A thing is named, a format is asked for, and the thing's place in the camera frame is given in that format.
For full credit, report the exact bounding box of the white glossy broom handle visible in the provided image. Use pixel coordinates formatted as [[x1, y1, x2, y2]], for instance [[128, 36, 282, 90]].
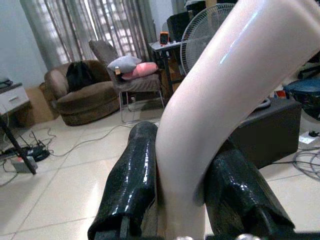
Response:
[[155, 0, 320, 240]]

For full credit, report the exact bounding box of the black box ottoman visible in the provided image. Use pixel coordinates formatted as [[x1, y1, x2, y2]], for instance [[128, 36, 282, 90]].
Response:
[[229, 98, 303, 170]]

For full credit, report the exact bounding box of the white power strip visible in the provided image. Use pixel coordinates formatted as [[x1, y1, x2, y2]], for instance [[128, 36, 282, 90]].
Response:
[[298, 130, 320, 145]]

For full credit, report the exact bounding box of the black wifi router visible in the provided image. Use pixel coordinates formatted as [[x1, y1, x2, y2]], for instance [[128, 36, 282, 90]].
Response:
[[19, 131, 51, 163]]

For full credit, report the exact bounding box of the grey floor cable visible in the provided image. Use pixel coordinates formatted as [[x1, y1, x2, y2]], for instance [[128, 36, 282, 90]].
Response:
[[47, 123, 141, 158]]

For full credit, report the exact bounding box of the grey pillow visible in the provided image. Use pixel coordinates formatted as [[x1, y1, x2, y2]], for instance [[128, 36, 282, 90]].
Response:
[[107, 55, 143, 74]]

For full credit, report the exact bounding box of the cardboard box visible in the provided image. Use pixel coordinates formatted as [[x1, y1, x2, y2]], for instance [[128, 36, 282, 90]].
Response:
[[24, 84, 61, 124]]

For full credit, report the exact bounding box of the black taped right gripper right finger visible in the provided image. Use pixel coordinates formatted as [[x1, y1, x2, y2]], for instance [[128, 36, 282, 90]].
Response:
[[203, 139, 296, 237]]

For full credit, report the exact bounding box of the dark blue round basin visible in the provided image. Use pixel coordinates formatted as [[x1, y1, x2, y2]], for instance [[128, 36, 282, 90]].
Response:
[[283, 76, 320, 122]]

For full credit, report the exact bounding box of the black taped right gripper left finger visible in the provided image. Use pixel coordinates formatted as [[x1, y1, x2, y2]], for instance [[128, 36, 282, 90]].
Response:
[[87, 121, 159, 240]]

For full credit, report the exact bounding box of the brown round armchair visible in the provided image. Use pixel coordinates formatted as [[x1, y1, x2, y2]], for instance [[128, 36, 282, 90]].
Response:
[[44, 59, 121, 127]]

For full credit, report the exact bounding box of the black monitor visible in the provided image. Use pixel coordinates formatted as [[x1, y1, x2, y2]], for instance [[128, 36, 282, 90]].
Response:
[[166, 11, 192, 43]]

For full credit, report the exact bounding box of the grey coiled cable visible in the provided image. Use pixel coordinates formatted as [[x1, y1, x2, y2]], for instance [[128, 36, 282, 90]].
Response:
[[291, 147, 320, 181]]

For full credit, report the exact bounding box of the white drawer cabinet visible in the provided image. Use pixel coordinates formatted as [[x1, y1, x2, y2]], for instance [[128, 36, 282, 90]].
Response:
[[0, 83, 31, 116]]

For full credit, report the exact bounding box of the grey striped curtain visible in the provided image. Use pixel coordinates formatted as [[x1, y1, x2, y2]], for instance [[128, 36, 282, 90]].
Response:
[[19, 0, 158, 71]]

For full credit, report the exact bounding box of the grey-brown folding chair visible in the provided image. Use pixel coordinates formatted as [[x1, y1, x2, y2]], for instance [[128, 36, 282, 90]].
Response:
[[88, 39, 165, 124]]

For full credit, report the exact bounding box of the black bag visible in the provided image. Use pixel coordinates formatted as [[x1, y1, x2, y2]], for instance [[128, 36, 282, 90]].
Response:
[[65, 61, 94, 93]]

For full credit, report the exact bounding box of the white standing fan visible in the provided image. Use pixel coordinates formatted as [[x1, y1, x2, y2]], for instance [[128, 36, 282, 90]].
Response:
[[179, 2, 236, 76]]

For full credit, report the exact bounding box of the grey desk with black legs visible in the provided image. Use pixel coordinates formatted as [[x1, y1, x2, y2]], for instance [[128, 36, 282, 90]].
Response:
[[149, 40, 186, 100]]

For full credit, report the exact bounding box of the grey small box device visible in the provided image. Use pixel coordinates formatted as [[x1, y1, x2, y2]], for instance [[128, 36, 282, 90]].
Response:
[[11, 156, 39, 174]]

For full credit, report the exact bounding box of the pink pillow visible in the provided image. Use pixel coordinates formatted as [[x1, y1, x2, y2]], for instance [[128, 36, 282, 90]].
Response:
[[121, 61, 159, 81]]

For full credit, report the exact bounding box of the orange and black device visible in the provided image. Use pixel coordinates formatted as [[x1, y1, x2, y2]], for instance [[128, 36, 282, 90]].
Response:
[[159, 31, 170, 46]]

